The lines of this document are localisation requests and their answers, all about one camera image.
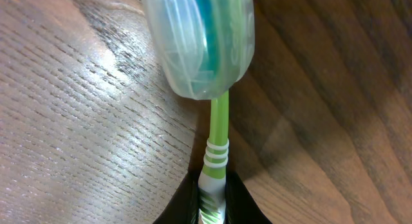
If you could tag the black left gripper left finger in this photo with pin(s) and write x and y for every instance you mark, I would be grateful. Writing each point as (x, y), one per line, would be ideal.
(183, 207)

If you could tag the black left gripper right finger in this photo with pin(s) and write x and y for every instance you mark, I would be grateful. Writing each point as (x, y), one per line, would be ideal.
(240, 205)

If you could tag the green white toothbrush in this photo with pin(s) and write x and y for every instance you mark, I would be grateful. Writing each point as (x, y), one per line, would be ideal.
(204, 47)

